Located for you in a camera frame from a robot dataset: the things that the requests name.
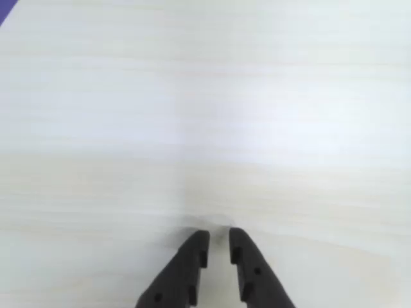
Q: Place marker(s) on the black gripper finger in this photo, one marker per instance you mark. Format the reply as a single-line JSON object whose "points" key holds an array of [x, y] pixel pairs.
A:
{"points": [[180, 276], [257, 282]]}

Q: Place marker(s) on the blue plastic box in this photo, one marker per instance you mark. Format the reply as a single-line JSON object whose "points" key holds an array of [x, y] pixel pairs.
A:
{"points": [[4, 9]]}

